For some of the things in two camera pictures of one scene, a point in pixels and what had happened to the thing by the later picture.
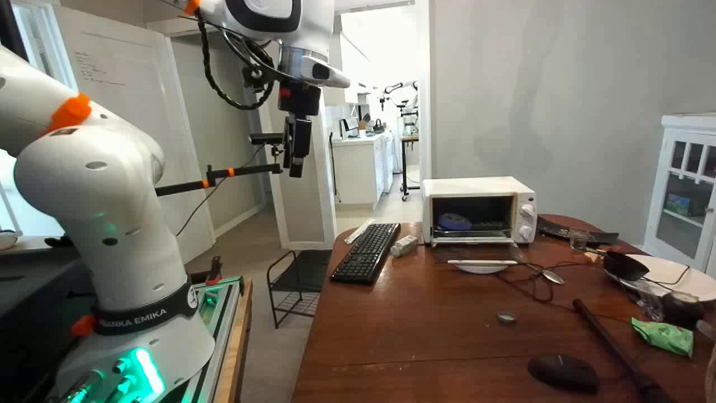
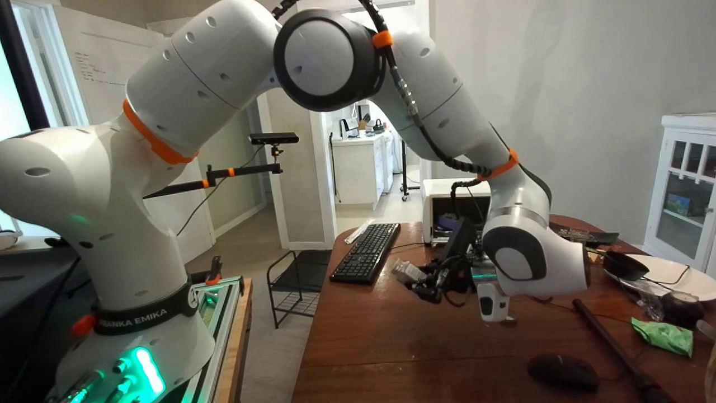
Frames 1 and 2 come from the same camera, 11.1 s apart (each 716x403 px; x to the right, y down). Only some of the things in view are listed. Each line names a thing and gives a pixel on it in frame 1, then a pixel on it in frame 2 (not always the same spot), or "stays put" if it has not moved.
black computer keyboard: [367, 253] stays put
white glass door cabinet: [681, 219] stays put
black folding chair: [293, 281] stays put
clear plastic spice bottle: [404, 244] to [408, 274]
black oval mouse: [565, 373] stays put
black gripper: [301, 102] to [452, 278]
